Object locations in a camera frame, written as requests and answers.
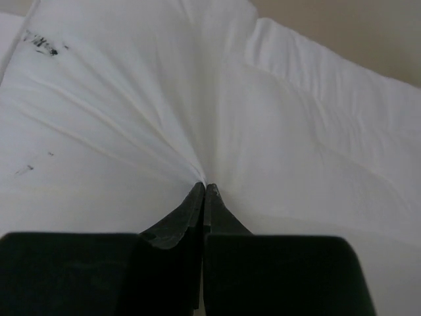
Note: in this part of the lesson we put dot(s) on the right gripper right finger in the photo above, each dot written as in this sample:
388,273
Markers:
251,274

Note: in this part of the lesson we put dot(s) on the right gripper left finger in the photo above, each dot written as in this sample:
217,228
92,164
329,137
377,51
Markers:
155,272

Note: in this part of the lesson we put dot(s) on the white pillow with yellow edge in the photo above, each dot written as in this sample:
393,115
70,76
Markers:
112,110

